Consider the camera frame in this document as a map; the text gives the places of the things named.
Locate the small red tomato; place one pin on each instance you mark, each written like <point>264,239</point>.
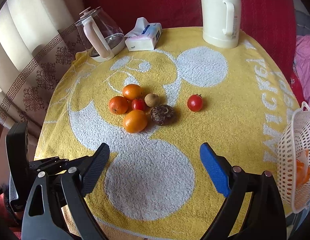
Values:
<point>138,104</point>

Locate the brown shiitake mushroom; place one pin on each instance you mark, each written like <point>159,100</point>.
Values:
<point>163,115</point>

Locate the beige patterned curtain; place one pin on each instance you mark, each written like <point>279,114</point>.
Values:
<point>32,42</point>

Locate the orange object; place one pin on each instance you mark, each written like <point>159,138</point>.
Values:
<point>302,171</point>

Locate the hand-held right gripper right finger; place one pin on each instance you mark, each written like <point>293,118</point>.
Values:
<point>215,170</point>

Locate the pink blanket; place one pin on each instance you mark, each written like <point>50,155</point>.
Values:
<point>306,60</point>

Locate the large red tomato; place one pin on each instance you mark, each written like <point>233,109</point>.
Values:
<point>195,103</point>

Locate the grey cloth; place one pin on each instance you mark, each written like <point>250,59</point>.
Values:
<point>305,22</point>

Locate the orange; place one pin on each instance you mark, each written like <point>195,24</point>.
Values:
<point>135,121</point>
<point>132,91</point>
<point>118,105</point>

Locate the yellow printed towel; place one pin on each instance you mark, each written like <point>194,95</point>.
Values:
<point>220,120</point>

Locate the brown kiwi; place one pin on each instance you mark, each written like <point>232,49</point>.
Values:
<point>152,100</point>

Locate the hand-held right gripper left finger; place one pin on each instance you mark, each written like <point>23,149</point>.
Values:
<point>94,170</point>

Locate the tissue pack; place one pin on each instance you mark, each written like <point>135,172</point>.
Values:
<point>143,38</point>

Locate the cream thermos jug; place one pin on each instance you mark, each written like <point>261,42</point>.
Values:
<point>216,17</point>

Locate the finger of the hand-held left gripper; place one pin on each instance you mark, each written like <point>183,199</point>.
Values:
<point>48,163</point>

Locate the white perforated plastic basket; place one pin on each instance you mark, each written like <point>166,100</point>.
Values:
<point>288,155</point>

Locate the red quilted cover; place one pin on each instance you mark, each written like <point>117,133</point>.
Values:
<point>157,2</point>

